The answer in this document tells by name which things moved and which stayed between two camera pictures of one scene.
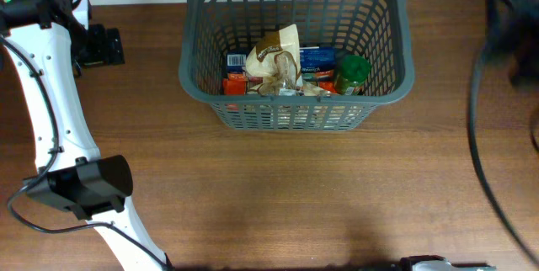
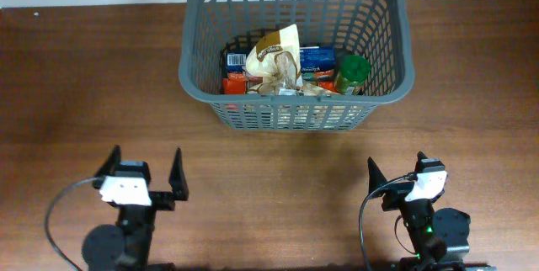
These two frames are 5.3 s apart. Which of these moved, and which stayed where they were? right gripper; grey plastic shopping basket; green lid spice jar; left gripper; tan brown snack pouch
Moved: left gripper; right gripper
Stayed: green lid spice jar; grey plastic shopping basket; tan brown snack pouch
